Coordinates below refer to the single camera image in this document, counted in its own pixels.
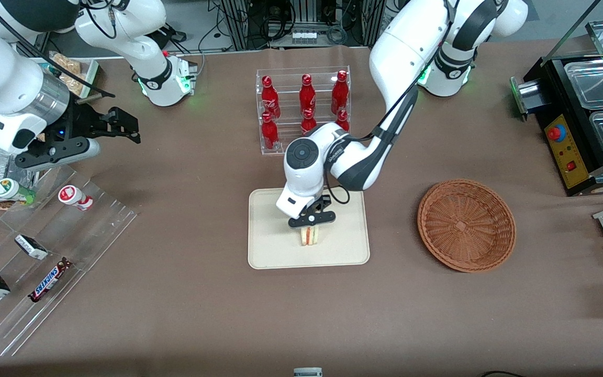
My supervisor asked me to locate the clear acrylic bottle rack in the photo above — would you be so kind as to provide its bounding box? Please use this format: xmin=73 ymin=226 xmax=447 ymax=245
xmin=255 ymin=66 xmax=351 ymax=156

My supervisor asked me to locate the clear plastic water bottle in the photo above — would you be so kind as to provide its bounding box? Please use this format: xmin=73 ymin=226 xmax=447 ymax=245
xmin=0 ymin=143 xmax=36 ymax=198

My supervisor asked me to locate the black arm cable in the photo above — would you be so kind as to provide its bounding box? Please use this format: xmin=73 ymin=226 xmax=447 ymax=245
xmin=325 ymin=79 xmax=420 ymax=206
xmin=0 ymin=0 xmax=117 ymax=99

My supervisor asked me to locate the black food warmer machine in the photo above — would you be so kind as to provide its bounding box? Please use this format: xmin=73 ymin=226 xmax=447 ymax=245
xmin=510 ymin=19 xmax=603 ymax=198

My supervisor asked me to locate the green-capped white yogurt bottle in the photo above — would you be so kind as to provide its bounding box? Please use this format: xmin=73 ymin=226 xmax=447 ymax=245
xmin=0 ymin=178 xmax=37 ymax=205

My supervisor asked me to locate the Snickers chocolate bar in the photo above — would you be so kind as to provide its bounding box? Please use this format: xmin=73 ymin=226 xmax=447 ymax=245
xmin=28 ymin=257 xmax=73 ymax=304

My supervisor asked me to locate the round brown wicker basket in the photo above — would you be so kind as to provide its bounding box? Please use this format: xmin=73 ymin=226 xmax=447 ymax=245
xmin=417 ymin=179 xmax=517 ymax=273

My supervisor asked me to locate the brown bread loaf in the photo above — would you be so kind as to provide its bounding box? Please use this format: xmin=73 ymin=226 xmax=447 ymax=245
xmin=49 ymin=52 xmax=85 ymax=96

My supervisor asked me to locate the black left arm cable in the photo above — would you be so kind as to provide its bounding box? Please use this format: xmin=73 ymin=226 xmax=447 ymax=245
xmin=325 ymin=79 xmax=420 ymax=206

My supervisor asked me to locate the red-capped white yogurt bottle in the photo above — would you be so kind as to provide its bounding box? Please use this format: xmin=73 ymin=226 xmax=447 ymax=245
xmin=58 ymin=184 xmax=94 ymax=212

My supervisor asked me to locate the cream rectangular tray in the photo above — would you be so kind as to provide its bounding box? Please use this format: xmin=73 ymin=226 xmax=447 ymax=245
xmin=248 ymin=186 xmax=371 ymax=270

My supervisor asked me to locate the metal tray with bread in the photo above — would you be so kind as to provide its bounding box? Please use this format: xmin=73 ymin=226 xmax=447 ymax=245
xmin=33 ymin=51 xmax=100 ymax=100

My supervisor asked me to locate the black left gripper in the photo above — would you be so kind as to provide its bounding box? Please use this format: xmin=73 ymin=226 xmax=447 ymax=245
xmin=299 ymin=194 xmax=333 ymax=235

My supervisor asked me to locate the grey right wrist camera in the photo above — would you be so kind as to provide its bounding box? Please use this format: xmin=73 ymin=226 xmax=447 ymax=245
xmin=15 ymin=137 xmax=102 ymax=172

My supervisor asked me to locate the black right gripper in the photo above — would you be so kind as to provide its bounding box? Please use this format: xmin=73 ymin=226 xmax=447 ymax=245
xmin=61 ymin=102 xmax=142 ymax=144

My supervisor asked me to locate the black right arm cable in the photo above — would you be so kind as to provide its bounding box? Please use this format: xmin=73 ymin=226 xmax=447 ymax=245
xmin=0 ymin=0 xmax=117 ymax=99

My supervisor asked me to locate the triangular sandwich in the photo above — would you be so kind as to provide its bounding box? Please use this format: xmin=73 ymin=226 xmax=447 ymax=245
xmin=299 ymin=226 xmax=321 ymax=247

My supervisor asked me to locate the clear acrylic stepped shelf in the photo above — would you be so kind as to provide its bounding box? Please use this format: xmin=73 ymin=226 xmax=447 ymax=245
xmin=0 ymin=165 xmax=139 ymax=357

